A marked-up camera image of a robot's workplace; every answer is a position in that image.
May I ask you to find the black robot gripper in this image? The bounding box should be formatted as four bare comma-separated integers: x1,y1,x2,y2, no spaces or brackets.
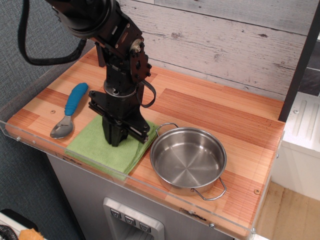
88,88,151,147

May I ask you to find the green towel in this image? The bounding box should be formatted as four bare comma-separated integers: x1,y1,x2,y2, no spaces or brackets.
64,115,158,181

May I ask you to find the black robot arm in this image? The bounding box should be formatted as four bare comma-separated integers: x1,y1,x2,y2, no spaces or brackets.
49,0,156,147

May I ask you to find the stainless steel pot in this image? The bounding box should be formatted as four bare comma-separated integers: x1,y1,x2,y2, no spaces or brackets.
150,126,227,201

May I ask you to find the clear acrylic table guard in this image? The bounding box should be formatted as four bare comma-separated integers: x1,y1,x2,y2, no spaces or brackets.
0,50,285,240

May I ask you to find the grey toy fridge cabinet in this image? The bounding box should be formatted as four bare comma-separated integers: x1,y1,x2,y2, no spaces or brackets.
48,155,231,240

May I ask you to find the silver dispenser button panel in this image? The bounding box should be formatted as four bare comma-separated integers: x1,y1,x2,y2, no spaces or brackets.
103,197,165,240

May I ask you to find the orange plush object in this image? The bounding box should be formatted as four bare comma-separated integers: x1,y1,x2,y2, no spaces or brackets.
18,228,45,240

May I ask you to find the white toy sink counter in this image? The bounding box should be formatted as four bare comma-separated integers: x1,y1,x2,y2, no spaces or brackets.
271,92,320,200

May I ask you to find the blue handled metal spoon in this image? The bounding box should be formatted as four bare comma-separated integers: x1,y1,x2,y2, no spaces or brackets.
50,82,88,139

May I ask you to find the dark left frame post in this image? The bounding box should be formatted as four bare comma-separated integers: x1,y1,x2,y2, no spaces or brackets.
95,43,106,68

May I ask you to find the dark frame post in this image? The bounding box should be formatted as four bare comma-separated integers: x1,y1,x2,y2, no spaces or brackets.
95,43,106,68
278,1,320,122

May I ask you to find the black braided cable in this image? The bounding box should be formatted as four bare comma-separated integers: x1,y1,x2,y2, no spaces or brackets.
0,224,21,240

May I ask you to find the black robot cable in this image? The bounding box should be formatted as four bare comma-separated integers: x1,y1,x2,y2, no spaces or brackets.
17,0,157,109

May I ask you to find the dark right frame post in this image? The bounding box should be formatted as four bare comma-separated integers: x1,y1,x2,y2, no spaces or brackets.
278,1,320,122

